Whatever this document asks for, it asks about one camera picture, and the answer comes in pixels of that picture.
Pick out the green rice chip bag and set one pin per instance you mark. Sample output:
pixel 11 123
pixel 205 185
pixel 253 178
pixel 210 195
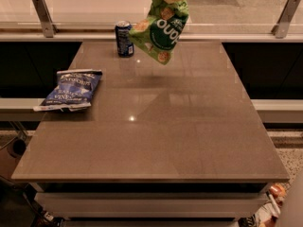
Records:
pixel 159 32

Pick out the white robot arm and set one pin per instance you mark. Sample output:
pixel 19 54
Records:
pixel 291 213

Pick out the blue pepsi can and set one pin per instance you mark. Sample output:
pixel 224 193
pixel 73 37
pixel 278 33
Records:
pixel 125 48

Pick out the blue potato chip bag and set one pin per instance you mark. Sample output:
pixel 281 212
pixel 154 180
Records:
pixel 74 91

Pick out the right metal railing bracket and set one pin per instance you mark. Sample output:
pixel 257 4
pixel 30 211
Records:
pixel 280 29

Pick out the metal railing bracket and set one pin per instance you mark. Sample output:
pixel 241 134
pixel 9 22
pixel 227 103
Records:
pixel 280 29
pixel 48 28

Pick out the left metal railing bracket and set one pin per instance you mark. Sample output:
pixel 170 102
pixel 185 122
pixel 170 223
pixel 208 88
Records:
pixel 48 28

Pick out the wire basket with snacks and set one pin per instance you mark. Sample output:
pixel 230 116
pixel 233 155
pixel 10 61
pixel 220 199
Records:
pixel 268 213

